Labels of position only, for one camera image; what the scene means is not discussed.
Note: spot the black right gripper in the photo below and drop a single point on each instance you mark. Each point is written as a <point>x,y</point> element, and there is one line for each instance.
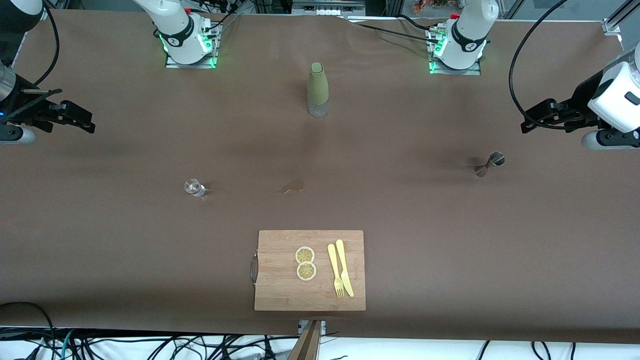
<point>21,102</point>

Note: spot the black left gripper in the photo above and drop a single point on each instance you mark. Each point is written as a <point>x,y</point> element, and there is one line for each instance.
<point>578,101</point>

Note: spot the steel double jigger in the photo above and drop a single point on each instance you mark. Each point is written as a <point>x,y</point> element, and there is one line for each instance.
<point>496,160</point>

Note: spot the clear glass measuring cup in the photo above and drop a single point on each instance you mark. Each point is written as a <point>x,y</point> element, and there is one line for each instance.
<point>194,187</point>

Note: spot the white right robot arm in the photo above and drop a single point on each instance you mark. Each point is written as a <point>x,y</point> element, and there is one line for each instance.
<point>175,30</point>

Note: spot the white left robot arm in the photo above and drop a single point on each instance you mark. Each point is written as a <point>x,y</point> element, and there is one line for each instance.
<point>465,35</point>

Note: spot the brown table cover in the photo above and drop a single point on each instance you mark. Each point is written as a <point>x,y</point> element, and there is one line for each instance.
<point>450,250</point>

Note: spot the olive green bottle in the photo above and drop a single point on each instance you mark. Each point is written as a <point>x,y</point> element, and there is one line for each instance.
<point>318,85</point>

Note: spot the grey power strip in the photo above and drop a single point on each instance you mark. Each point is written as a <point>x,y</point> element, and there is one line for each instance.
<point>327,10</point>

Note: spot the yellow plastic knife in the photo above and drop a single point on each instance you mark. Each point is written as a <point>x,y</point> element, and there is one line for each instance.
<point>345,270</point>

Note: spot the yellow plastic fork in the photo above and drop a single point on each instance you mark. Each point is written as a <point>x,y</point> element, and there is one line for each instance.
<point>332,257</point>

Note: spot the wooden cutting board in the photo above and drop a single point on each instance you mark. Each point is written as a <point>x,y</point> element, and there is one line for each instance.
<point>280,280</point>

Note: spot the lemon slice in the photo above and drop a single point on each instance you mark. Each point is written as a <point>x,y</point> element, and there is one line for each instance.
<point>305,255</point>
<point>306,271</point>

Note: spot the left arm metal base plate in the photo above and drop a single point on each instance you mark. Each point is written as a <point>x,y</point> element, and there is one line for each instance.
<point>475,71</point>

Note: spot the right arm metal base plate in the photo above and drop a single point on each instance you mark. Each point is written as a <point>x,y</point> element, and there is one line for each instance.
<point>172,64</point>

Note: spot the aluminium frame profile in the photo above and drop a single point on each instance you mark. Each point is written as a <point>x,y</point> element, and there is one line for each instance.
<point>611,26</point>

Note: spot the metal table bracket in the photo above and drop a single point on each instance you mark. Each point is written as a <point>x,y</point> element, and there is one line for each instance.
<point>323,327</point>

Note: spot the wooden post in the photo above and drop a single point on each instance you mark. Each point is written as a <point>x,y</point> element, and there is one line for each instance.
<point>307,345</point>

